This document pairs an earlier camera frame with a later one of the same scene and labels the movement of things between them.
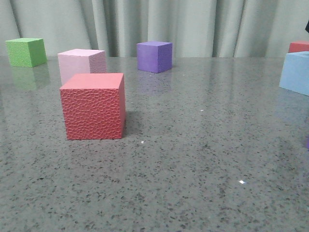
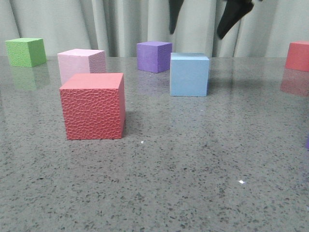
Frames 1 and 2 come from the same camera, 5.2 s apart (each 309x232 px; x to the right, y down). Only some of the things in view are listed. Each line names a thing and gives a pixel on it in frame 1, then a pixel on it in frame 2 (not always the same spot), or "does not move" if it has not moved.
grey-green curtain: [196, 28] does not move
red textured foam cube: [94, 106] does not move
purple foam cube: [154, 56] does not move
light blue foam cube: [295, 73] to [189, 74]
